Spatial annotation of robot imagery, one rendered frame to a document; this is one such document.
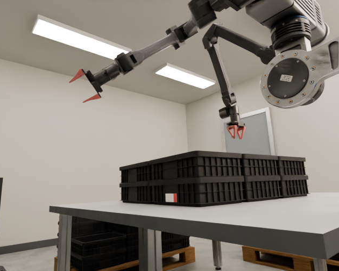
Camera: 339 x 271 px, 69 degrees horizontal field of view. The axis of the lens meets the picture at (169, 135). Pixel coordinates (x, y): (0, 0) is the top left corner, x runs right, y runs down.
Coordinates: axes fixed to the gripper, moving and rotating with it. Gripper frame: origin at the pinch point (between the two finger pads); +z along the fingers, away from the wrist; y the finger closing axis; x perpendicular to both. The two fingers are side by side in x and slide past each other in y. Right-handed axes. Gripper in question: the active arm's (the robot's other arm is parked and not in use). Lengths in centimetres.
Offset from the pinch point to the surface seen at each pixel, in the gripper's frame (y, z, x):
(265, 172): 4.4, 22.7, 18.9
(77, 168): 7, -14, -332
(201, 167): 49, 20, 19
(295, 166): -25.2, 19.5, 19.2
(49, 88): 57, -146, -325
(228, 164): 31.6, 19.1, 18.8
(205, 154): 47, 15, 20
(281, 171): -10.0, 22.2, 19.0
